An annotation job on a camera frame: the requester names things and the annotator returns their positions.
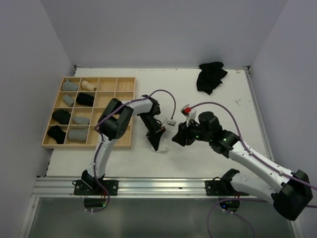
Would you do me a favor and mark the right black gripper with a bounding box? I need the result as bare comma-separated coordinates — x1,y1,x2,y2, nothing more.
172,116,212,145

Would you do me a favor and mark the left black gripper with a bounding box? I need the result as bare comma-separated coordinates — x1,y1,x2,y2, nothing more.
139,113,166,151

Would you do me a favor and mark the white underwear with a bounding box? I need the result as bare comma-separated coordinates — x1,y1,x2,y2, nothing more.
151,141,170,153

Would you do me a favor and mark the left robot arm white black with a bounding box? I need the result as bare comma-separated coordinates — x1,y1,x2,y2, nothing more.
74,95,166,195

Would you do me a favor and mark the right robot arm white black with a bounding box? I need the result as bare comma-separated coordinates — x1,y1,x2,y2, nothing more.
172,107,313,221

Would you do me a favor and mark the black rolled underwear second row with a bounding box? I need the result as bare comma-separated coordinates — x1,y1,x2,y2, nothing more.
76,93,95,107

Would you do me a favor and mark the beige rolled underwear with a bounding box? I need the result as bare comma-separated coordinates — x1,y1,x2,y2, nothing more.
81,80,97,92

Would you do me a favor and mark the black rolled underwear third row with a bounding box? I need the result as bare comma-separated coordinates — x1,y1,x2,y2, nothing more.
52,109,71,125

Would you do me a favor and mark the grey rolled underwear second row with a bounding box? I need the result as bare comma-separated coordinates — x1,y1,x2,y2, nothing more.
62,94,75,107

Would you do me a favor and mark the black rolled underwear bottom row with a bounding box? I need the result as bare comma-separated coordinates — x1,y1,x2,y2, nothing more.
47,125,66,144

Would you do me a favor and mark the grey rolled underwear top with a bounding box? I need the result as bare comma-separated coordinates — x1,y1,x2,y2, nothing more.
61,79,79,92

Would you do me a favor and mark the wooden compartment tray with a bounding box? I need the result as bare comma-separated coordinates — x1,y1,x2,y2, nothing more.
42,77,136,149

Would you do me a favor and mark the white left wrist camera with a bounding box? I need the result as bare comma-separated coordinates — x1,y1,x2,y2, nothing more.
165,119,176,126

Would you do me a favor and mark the right wrist camera red tip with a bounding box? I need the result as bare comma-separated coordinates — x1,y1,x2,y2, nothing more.
181,105,197,127

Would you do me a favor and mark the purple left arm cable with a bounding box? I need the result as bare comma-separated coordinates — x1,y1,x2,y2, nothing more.
84,89,177,213

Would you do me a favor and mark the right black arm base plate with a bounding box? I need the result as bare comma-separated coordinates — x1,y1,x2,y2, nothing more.
205,177,249,196

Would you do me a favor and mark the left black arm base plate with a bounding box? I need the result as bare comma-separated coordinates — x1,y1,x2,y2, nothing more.
72,179,118,196

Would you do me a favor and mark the aluminium mounting rail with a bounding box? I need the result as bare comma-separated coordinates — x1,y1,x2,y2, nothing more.
31,176,293,198

